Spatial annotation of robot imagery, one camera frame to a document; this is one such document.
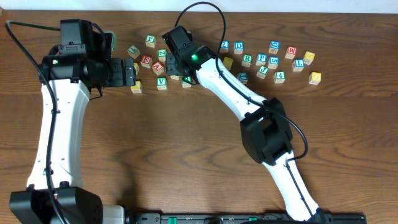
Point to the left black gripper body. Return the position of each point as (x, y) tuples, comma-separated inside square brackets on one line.
[(128, 72)]

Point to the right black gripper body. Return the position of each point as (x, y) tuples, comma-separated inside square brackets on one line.
[(171, 65)]

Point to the red E block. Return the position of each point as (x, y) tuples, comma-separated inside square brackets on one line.
[(146, 61)]

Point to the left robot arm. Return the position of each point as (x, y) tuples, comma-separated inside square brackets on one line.
[(80, 63)]

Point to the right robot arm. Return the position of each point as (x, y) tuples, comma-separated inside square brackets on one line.
[(265, 129)]

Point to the yellow block left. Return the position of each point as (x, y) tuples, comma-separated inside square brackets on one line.
[(136, 67)]

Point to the red A block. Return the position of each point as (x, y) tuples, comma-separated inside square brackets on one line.
[(158, 68)]

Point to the green V block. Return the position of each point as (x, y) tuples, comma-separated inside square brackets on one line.
[(161, 83)]

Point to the green Z block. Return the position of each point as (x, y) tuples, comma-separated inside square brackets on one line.
[(162, 54)]

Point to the yellow K block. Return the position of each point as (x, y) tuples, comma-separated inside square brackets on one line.
[(137, 88)]

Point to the green B block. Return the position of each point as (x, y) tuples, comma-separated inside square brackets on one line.
[(186, 82)]

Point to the green L block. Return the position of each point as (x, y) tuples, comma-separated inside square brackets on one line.
[(133, 51)]

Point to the green j block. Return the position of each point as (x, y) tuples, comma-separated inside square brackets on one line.
[(262, 72), (150, 41)]

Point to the yellow O block upper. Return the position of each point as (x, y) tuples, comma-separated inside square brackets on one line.
[(227, 62)]

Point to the blue 2 block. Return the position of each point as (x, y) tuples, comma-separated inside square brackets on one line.
[(224, 46)]

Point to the blue d block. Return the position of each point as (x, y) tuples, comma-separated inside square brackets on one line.
[(238, 47), (274, 47)]

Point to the blue T block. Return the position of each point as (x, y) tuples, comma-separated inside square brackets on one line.
[(243, 77)]

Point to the green R block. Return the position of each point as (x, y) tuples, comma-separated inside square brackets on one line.
[(247, 60)]

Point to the blue P block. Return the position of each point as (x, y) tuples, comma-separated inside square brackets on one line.
[(261, 59)]

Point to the green J block right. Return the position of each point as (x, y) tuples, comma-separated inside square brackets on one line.
[(262, 72)]

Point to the blue 5 block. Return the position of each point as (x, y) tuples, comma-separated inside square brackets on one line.
[(273, 62)]

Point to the blue D block right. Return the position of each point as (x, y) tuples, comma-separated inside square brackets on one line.
[(274, 47)]

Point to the green 4 block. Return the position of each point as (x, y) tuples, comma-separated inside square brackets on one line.
[(279, 77)]

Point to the red M block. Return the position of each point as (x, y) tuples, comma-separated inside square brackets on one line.
[(291, 52)]

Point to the blue L block right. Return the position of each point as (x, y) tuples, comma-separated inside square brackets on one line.
[(298, 65)]

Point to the yellow block far right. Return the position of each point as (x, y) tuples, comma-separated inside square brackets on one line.
[(308, 57)]

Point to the yellow G block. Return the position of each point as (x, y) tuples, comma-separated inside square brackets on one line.
[(315, 78)]

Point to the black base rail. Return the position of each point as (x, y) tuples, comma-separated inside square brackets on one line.
[(277, 218)]

